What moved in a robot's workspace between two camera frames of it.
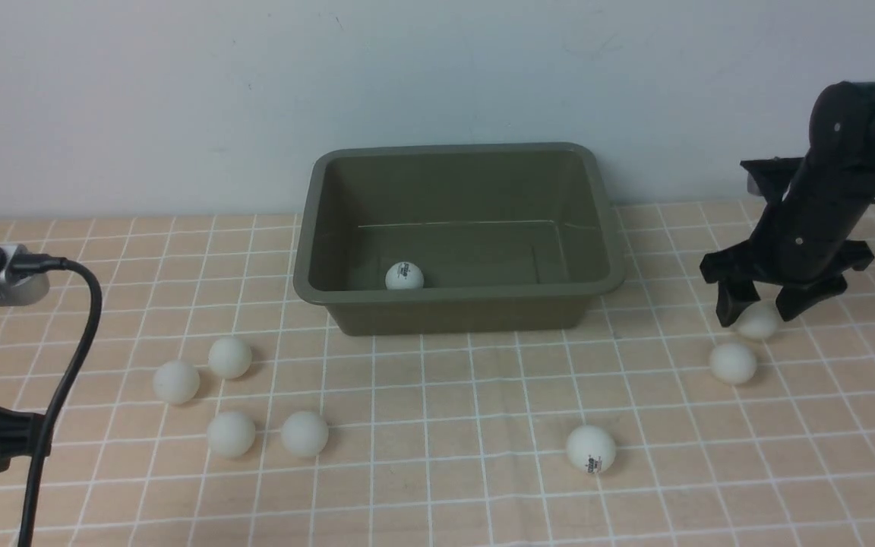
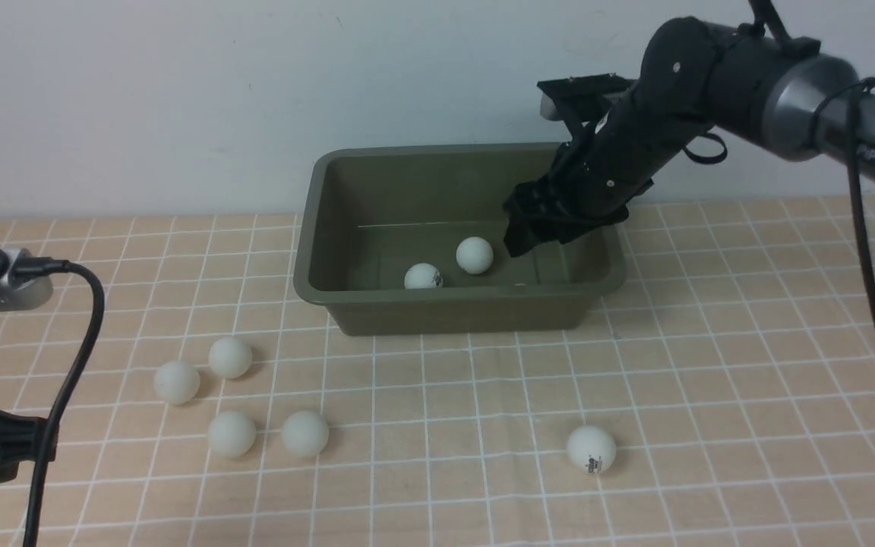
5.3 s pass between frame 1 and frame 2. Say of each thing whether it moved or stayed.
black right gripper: moved
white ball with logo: stayed
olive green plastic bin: stayed
